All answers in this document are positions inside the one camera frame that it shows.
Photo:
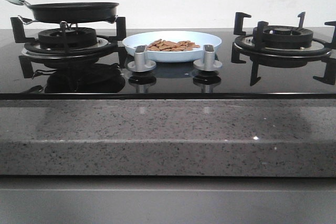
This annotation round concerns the light blue plate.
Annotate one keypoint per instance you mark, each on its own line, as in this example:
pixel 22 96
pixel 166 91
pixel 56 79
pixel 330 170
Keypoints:
pixel 144 39

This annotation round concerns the brown meat pieces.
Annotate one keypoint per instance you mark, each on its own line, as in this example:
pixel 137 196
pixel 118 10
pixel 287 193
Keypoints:
pixel 170 46

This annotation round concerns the left silver stove knob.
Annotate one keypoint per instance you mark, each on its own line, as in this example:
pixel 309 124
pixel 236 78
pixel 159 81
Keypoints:
pixel 141 61

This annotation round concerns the silver stove knob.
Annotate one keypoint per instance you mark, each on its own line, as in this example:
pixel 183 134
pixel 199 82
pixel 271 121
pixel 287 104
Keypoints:
pixel 141 61
pixel 208 61

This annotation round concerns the right silver stove knob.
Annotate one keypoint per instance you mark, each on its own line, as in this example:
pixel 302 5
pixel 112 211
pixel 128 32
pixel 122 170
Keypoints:
pixel 208 61

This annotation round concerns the black glass gas cooktop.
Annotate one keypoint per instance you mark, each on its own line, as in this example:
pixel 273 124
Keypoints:
pixel 242 76

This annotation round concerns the left black gas burner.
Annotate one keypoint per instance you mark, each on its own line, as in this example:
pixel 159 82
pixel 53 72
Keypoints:
pixel 76 38

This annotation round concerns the black gas burner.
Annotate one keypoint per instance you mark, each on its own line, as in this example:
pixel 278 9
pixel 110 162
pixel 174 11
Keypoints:
pixel 76 38
pixel 286 37

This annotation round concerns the right black gas burner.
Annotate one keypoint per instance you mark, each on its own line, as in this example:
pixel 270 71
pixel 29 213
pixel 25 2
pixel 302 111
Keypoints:
pixel 286 37

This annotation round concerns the left black pan support grate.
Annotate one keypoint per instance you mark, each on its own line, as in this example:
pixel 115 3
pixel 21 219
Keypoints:
pixel 104 46

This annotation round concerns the black pan support grate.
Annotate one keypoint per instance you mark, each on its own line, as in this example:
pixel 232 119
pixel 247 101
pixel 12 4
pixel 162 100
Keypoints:
pixel 252 45
pixel 104 46

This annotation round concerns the right black pan support grate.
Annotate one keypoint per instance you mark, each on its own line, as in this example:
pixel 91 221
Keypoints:
pixel 252 45

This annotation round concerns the grey cabinet front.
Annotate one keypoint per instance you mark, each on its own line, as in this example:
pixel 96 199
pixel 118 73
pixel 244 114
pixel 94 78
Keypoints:
pixel 81 199

